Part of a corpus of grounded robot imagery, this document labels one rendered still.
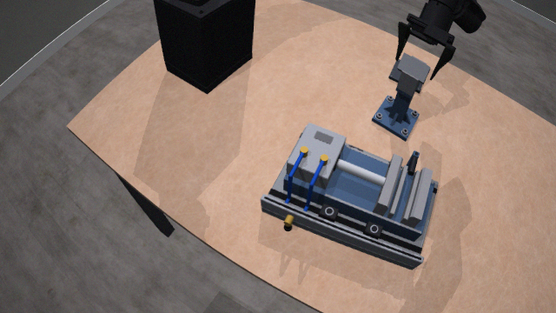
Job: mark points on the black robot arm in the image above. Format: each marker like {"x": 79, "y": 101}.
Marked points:
{"x": 466, "y": 13}

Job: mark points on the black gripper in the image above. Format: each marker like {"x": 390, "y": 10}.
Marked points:
{"x": 431, "y": 26}

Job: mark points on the grey flat bar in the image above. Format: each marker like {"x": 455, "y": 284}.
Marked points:
{"x": 397, "y": 192}
{"x": 410, "y": 197}

